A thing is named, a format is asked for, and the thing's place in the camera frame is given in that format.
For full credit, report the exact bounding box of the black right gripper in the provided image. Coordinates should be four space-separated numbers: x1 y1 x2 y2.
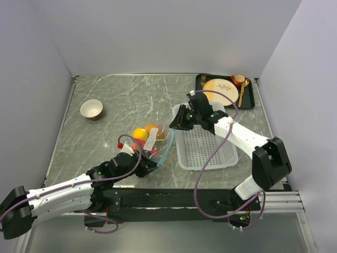
169 105 202 131

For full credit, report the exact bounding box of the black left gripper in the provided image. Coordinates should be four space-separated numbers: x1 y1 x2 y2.
114 149 161 182

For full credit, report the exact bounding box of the red chili pepper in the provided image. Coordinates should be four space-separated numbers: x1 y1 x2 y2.
131 139 158 154

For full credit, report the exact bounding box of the brown kiwi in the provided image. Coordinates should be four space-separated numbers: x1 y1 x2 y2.
156 132 165 140

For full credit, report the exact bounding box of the clear zip top bag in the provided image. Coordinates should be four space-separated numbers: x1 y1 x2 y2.
127 124 175 167

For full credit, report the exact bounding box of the orange mango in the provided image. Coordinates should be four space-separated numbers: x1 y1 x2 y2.
145 123 159 134

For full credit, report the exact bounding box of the yellow orange fruit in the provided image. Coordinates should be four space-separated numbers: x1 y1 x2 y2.
132 128 148 140

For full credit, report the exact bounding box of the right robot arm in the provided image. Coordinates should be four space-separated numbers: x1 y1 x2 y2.
169 93 292 210

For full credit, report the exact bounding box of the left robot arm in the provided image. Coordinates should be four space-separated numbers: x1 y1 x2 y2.
1 152 158 240

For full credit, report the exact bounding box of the white plastic basket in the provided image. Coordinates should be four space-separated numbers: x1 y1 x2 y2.
171 102 239 171

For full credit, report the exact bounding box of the gold fork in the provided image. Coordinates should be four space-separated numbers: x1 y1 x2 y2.
200 75 206 90

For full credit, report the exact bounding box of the cream orange plate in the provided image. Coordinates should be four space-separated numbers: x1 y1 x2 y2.
203 79 239 106

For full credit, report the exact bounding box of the black serving tray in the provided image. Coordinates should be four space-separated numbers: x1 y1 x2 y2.
195 74 255 110

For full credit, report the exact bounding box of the orange coffee cup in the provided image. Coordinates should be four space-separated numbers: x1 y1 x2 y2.
231 74 245 86

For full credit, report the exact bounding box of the gold spoon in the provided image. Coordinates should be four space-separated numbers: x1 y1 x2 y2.
238 79 250 107

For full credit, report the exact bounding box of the white brown bowl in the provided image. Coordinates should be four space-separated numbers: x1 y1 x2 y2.
80 99 103 121

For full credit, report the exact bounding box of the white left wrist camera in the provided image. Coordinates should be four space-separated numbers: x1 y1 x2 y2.
117 141 134 155

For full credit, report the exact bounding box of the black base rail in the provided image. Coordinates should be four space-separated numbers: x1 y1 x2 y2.
52 184 264 227

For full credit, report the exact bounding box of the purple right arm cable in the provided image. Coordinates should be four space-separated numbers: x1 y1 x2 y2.
194 89 266 230

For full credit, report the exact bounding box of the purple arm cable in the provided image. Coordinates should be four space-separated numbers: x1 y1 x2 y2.
194 89 266 230
0 134 142 235

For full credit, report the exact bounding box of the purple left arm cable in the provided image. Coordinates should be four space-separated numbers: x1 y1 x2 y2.
0 134 142 235

